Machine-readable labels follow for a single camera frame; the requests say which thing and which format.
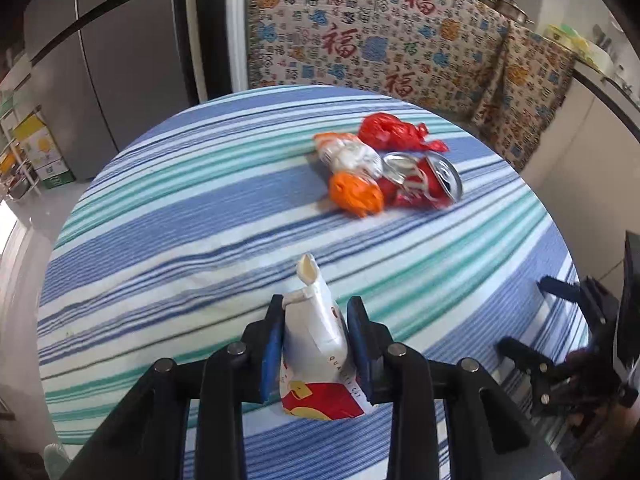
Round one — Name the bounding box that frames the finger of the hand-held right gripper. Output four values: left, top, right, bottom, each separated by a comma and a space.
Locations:
497, 337, 601, 417
537, 275, 619, 327

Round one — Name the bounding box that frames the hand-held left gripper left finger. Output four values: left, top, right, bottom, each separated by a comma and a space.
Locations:
60, 294, 286, 480

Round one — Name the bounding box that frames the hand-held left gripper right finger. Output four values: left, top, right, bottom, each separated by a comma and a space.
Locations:
346, 296, 575, 480

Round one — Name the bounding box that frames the white red paper carton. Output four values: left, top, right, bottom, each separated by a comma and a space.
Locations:
277, 253, 368, 421

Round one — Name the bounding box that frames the white kitchen counter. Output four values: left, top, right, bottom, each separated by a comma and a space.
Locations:
520, 60, 640, 286

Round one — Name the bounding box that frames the blue green striped tablecloth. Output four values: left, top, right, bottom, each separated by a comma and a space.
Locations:
36, 85, 591, 480

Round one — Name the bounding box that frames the crushed red soda can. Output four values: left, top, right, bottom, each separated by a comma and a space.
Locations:
375, 151, 463, 211

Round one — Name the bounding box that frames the white orange foil wrapper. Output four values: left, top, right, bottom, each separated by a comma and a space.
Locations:
313, 131, 383, 179

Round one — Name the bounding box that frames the red plastic bag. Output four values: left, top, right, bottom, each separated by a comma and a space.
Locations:
357, 112, 449, 154

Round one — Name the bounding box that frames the pale yellow plastic container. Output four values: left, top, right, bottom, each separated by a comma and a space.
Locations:
542, 22, 617, 74

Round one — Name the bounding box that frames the steel pot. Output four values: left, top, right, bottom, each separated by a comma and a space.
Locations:
475, 0, 535, 26

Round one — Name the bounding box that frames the yellow cardboard box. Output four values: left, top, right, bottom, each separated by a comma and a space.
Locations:
12, 112, 76, 190

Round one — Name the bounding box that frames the grey refrigerator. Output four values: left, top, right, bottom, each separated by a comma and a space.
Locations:
22, 0, 201, 182

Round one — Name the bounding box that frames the white wire shelf rack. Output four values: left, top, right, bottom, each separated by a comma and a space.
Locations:
0, 87, 43, 202

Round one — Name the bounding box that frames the black door frame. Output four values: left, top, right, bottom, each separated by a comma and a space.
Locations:
172, 0, 251, 104

